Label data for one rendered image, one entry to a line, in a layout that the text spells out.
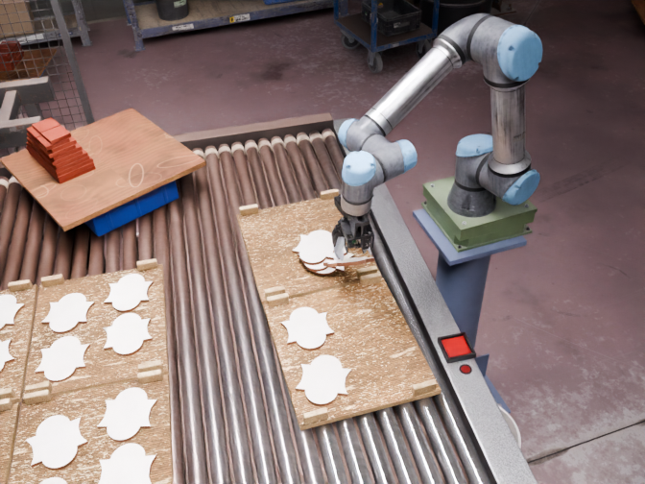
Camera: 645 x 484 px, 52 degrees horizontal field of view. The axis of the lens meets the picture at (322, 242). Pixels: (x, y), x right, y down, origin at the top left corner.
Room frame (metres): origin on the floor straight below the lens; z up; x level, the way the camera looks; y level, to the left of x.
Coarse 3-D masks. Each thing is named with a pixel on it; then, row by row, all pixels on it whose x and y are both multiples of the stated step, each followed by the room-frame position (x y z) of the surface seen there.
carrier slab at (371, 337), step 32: (352, 288) 1.32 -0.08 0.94; (384, 288) 1.32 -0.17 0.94; (288, 320) 1.21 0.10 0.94; (352, 320) 1.20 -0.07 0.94; (384, 320) 1.20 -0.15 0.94; (288, 352) 1.10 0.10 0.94; (320, 352) 1.10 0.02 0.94; (352, 352) 1.09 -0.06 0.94; (384, 352) 1.09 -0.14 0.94; (416, 352) 1.08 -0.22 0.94; (288, 384) 1.00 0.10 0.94; (352, 384) 0.99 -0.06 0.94; (384, 384) 0.99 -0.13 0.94; (352, 416) 0.91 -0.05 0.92
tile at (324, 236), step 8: (312, 232) 1.52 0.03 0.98; (320, 232) 1.52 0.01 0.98; (328, 232) 1.52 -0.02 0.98; (304, 240) 1.49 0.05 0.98; (312, 240) 1.49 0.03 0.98; (320, 240) 1.48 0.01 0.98; (328, 240) 1.48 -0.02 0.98; (296, 248) 1.45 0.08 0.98; (304, 248) 1.45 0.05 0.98; (312, 248) 1.45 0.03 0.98; (320, 248) 1.45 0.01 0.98; (328, 248) 1.45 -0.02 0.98; (304, 256) 1.41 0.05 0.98; (312, 256) 1.41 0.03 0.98; (320, 256) 1.41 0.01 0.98; (328, 256) 1.41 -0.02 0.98; (312, 264) 1.39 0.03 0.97
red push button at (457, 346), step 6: (462, 336) 1.13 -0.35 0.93; (444, 342) 1.12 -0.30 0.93; (450, 342) 1.12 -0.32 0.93; (456, 342) 1.12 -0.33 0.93; (462, 342) 1.12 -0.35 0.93; (444, 348) 1.10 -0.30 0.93; (450, 348) 1.10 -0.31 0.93; (456, 348) 1.10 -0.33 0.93; (462, 348) 1.10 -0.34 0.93; (468, 348) 1.10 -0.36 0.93; (450, 354) 1.08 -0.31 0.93; (456, 354) 1.08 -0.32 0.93; (462, 354) 1.08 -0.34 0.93
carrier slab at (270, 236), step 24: (240, 216) 1.67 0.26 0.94; (264, 216) 1.67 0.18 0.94; (288, 216) 1.66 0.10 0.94; (312, 216) 1.66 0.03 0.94; (336, 216) 1.65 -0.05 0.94; (264, 240) 1.55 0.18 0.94; (288, 240) 1.54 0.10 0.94; (264, 264) 1.44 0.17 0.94; (288, 264) 1.43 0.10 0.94; (360, 264) 1.42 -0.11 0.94; (264, 288) 1.34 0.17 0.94; (288, 288) 1.33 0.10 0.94; (312, 288) 1.33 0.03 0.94
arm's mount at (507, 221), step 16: (432, 192) 1.73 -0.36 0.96; (448, 192) 1.72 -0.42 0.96; (432, 208) 1.71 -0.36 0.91; (448, 208) 1.63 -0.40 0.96; (496, 208) 1.62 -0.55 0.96; (512, 208) 1.61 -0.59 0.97; (528, 208) 1.61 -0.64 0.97; (448, 224) 1.60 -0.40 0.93; (464, 224) 1.55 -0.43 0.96; (480, 224) 1.55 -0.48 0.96; (496, 224) 1.56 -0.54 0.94; (512, 224) 1.58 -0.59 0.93; (448, 240) 1.58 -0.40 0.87; (464, 240) 1.54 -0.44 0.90; (480, 240) 1.55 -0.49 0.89; (496, 240) 1.56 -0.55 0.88
